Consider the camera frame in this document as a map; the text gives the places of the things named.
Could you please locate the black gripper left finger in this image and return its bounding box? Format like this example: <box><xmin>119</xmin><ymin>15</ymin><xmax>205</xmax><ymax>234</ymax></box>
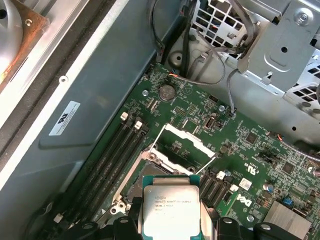
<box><xmin>72</xmin><ymin>196</ymin><xmax>144</xmax><ymax>240</ymax></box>

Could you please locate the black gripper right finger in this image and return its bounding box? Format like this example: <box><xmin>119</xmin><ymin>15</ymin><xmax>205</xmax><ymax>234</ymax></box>
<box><xmin>199</xmin><ymin>206</ymin><xmax>285</xmax><ymax>240</ymax></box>

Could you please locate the silver-topped CPU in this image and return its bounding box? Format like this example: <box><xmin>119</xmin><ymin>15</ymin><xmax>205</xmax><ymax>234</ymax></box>
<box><xmin>141</xmin><ymin>174</ymin><xmax>201</xmax><ymax>240</ymax></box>

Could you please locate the metal socket cover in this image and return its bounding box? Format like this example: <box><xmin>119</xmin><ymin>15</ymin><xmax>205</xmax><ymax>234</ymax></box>
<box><xmin>149</xmin><ymin>123</ymin><xmax>218</xmax><ymax>176</ymax></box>

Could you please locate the black RAM slot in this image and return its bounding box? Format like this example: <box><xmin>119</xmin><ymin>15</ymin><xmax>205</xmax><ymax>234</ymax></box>
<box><xmin>199</xmin><ymin>172</ymin><xmax>213</xmax><ymax>201</ymax></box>
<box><xmin>64</xmin><ymin>117</ymin><xmax>136</xmax><ymax>223</ymax></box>
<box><xmin>214</xmin><ymin>178</ymin><xmax>230</xmax><ymax>208</ymax></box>
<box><xmin>206</xmin><ymin>171</ymin><xmax>225</xmax><ymax>205</ymax></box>
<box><xmin>72</xmin><ymin>121</ymin><xmax>143</xmax><ymax>223</ymax></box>
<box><xmin>53</xmin><ymin>111</ymin><xmax>129</xmax><ymax>223</ymax></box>
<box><xmin>87</xmin><ymin>128</ymin><xmax>151</xmax><ymax>221</ymax></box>

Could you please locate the CPU socket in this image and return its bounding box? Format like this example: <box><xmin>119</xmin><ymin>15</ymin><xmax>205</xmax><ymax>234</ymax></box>
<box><xmin>109</xmin><ymin>147</ymin><xmax>201</xmax><ymax>226</ymax></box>

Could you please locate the installed RAM stick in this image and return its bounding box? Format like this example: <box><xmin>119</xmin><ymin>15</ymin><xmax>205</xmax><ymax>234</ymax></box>
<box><xmin>223</xmin><ymin>184</ymin><xmax>240</xmax><ymax>210</ymax></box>

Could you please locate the white square sticker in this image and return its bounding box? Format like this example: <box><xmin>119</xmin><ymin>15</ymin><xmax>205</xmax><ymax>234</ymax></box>
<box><xmin>238</xmin><ymin>178</ymin><xmax>253</xmax><ymax>191</ymax></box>

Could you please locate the finned metal chipset heatsink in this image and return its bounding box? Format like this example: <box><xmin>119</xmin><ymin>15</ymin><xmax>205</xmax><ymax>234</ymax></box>
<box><xmin>262</xmin><ymin>199</ymin><xmax>320</xmax><ymax>240</ymax></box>

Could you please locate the internal USB port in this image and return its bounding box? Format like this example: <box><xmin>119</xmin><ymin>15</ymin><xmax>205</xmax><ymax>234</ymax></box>
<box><xmin>205</xmin><ymin>116</ymin><xmax>217</xmax><ymax>132</ymax></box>

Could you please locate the black PC case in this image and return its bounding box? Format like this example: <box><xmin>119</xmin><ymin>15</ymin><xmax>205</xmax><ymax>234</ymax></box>
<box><xmin>0</xmin><ymin>0</ymin><xmax>320</xmax><ymax>240</ymax></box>

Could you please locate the white shroud label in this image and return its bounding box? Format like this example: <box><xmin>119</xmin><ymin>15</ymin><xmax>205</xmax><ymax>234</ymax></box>
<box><xmin>48</xmin><ymin>99</ymin><xmax>81</xmax><ymax>137</ymax></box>

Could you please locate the green motherboard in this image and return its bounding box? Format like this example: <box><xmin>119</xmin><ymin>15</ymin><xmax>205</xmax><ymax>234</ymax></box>
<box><xmin>107</xmin><ymin>62</ymin><xmax>320</xmax><ymax>240</ymax></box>

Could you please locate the round coin battery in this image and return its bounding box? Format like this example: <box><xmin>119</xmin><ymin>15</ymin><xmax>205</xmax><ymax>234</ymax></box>
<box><xmin>158</xmin><ymin>83</ymin><xmax>175</xmax><ymax>102</ymax></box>

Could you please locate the silver metal drive cage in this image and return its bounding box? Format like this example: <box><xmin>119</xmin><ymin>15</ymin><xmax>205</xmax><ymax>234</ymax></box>
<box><xmin>189</xmin><ymin>0</ymin><xmax>320</xmax><ymax>101</ymax></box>

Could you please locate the grey braided wire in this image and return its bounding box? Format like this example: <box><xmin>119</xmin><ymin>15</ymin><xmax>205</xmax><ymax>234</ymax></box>
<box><xmin>169</xmin><ymin>48</ymin><xmax>227</xmax><ymax>87</ymax></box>
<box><xmin>226</xmin><ymin>67</ymin><xmax>242</xmax><ymax>116</ymax></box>

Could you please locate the black cable with red wires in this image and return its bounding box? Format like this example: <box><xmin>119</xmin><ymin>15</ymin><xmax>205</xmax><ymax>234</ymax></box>
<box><xmin>151</xmin><ymin>0</ymin><xmax>166</xmax><ymax>62</ymax></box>

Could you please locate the thick black cable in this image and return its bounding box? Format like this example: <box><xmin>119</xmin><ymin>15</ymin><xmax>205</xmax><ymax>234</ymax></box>
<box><xmin>181</xmin><ymin>14</ymin><xmax>191</xmax><ymax>77</ymax></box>

